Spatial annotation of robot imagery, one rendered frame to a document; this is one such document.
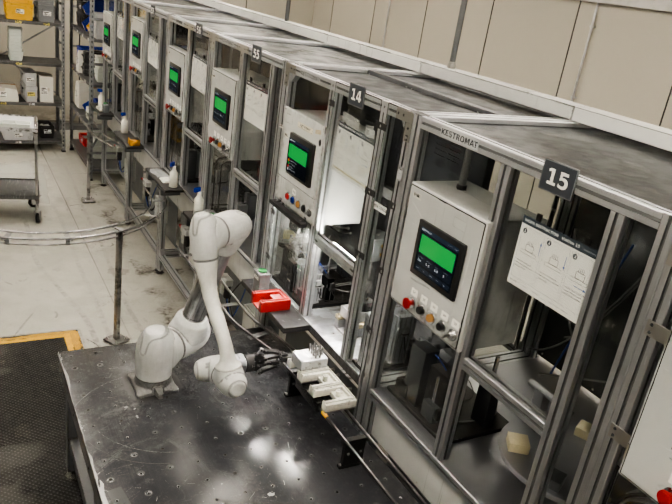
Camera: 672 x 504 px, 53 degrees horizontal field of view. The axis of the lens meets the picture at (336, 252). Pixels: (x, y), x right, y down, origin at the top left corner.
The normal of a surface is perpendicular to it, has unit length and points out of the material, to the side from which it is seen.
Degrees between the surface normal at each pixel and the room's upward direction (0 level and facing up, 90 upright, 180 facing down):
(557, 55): 90
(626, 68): 90
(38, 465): 0
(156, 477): 0
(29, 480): 0
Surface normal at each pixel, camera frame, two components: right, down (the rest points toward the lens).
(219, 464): 0.14, -0.92
